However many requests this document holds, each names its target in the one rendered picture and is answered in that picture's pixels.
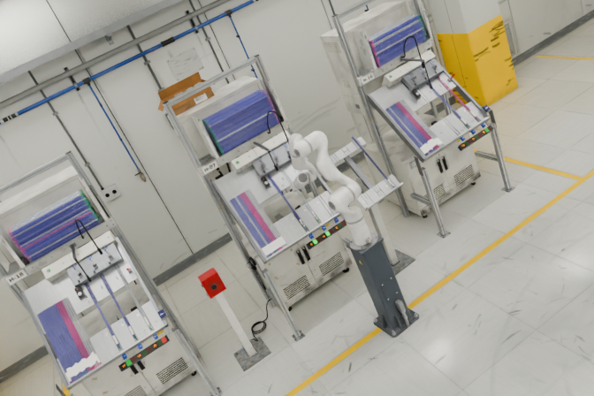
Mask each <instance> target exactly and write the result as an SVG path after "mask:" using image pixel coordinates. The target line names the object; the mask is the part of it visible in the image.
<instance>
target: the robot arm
mask: <svg viewBox="0 0 594 396"><path fill-rule="evenodd" d="M288 142H289V149H290V154H291V159H292V164H293V168H294V169H295V170H297V171H300V170H308V171H307V172H300V173H299V174H298V175H297V177H296V178H295V180H294V182H293V184H292V185H291V186H290V188H291V190H290V192H292V191H293V192H296V191H297V190H299V189H302V188H304V187H305V185H307V184H308V183H310V182H312V181H314V180H316V168H315V166H314V165H313V164H312V163H310V162H308V161H305V157H304V156H307V155H309V154H310V153H311V152H313V151H314V150H316V151H317V158H316V167H317V169H318V170H319V171H320V173H321V174H322V175H323V176H324V178H325V179H327V180H329V181H331V182H338V183H340V185H341V187H340V188H339V189H337V190H336V191H335V192H333V193H332V194H331V195H330V197H329V199H328V204H329V207H330V208H331V209H333V210H335V211H337V212H338V213H340V214H342V215H343V217H344V219H345V220H346V224H347V226H348V228H349V231H350V232H351V235H352V237H353V238H352V240H351V241H350V247H351V249H353V250H356V251H362V250H365V249H368V248H371V247H373V246H374V245H375V244H376V243H377V240H378V236H377V234H376V233H375V232H371V231H370V230H369V227H368V225H367V222H366V220H365V217H364V215H363V213H362V210H361V208H360V207H358V206H351V207H348V205H349V204H350V203H352V202H353V201H355V200H356V199H357V198H358V197H359V196H360V195H361V192H362V190H361V187H360V186H359V184H358V183H357V182H355V181H354V180H352V179H350V178H349V177H347V176H345V175H344V174H342V173H341V172H340V171H339V170H338V169H337V168H336V166H335V165H334V163H333V162H332V160H331V159H330V157H329V154H328V140H327V137H326V135H325V134H324V133H323V132H320V131H314V132H313V133H311V134H309V135H308V136H306V137H305V138H303V137H302V135H300V134H299V133H293V134H292V135H291V136H290V137H289V141H288Z"/></svg>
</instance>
